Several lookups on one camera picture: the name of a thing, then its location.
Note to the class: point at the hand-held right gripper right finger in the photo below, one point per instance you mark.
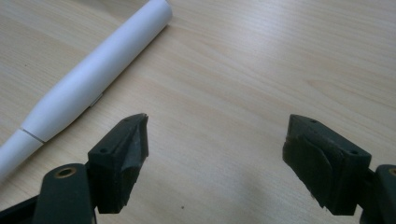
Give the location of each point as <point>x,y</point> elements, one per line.
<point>323,168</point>

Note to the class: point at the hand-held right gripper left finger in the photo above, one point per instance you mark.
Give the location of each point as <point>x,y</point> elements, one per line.
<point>116,168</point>

